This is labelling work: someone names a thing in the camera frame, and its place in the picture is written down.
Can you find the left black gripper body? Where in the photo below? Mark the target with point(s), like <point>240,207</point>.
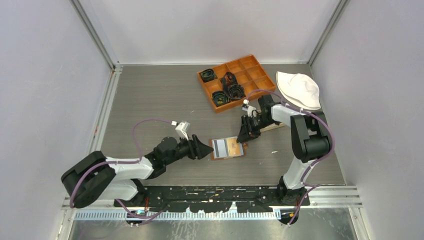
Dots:
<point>185,148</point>

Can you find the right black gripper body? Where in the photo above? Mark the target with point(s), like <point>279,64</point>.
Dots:
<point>258,122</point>

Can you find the orange gold credit card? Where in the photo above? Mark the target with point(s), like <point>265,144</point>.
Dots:
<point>234,148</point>

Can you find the beige oval card tray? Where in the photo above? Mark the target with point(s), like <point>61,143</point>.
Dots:
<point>272,127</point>

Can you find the brown leather card holder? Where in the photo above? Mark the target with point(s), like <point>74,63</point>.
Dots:
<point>245,147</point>

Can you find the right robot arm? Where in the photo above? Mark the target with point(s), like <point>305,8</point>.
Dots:
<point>310,141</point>

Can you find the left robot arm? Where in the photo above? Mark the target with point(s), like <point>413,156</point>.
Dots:
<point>97,177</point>

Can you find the rolled dark belt bottom-left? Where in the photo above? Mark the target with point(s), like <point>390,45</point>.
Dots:
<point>219,98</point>

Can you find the rolled dark belt centre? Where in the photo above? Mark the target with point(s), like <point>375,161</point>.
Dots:
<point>231,87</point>

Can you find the orange wooden divider tray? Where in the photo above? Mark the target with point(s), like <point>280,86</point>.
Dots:
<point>249,73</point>

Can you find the white bucket hat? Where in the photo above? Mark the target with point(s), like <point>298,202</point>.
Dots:
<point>299,89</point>

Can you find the rolled dark belt top-left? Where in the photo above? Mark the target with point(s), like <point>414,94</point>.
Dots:
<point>207,75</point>

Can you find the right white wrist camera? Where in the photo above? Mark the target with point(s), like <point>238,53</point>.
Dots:
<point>249,109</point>

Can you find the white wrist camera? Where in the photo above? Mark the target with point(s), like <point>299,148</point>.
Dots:
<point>249,109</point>
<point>181,129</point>

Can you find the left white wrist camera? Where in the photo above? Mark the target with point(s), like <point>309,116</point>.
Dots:
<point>181,129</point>

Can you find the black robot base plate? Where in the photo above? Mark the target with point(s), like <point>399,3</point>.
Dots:
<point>248,199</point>

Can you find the aluminium frame rail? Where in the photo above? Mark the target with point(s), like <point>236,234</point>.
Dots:
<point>331,196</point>

